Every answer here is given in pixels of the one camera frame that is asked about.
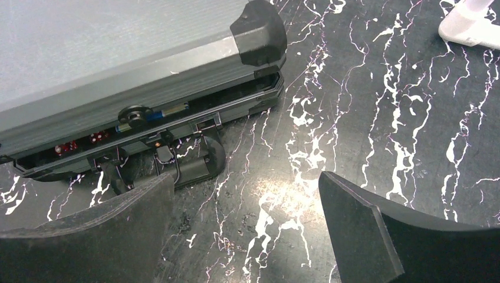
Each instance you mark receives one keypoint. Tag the white PVC pipe frame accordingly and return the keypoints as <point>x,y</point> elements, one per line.
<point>466,24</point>

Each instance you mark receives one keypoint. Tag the red dice in case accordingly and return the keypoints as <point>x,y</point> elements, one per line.
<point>65,148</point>

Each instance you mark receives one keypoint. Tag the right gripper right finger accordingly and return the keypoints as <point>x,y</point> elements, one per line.
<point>377,240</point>

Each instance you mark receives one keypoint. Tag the red dice pair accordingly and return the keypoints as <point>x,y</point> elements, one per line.
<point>98,136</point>

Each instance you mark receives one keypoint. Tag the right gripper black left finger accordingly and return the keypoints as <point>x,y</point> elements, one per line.
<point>119,240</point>

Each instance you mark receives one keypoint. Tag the black foam-lined poker case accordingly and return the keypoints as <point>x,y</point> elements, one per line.
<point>73,68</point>

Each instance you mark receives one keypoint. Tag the blue playing card box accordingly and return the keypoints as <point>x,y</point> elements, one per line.
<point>155,116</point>

